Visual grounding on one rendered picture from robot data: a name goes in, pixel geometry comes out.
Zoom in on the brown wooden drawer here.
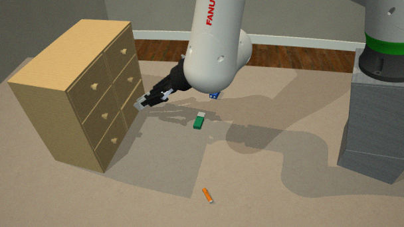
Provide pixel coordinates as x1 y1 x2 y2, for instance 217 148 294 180
113 55 140 107
121 80 145 130
67 55 111 121
82 85 119 148
94 112 126 170
104 27 135 80

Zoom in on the small tan wooden chest of drawers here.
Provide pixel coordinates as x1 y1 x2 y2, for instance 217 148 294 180
7 19 142 173

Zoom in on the green and white eraser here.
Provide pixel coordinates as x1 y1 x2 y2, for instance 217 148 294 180
193 112 205 129

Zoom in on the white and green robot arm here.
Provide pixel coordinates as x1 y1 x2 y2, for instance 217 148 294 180
178 0 404 94

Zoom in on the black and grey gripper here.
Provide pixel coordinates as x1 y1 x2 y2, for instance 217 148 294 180
134 65 192 111

